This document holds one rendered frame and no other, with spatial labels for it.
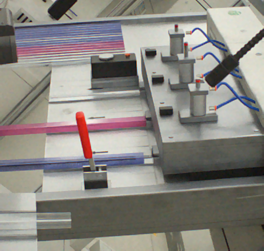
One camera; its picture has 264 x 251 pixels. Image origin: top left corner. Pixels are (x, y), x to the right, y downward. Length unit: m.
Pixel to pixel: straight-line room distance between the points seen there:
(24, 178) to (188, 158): 1.69
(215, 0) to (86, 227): 1.52
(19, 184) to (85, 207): 1.70
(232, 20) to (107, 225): 0.51
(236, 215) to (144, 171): 0.14
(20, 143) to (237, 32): 1.41
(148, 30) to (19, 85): 1.01
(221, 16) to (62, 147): 0.42
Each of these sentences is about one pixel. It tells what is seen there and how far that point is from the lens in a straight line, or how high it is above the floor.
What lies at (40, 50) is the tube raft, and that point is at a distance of 1.36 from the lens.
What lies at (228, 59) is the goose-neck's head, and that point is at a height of 1.28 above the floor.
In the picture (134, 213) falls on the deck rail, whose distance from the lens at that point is 0.90.
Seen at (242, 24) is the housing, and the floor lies 1.29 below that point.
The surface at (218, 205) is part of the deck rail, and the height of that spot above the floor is 1.15.
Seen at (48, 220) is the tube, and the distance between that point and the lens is 0.75.
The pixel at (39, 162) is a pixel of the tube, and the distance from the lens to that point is 0.96.
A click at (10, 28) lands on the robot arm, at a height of 1.12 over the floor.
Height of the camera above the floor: 1.38
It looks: 15 degrees down
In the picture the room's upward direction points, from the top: 47 degrees clockwise
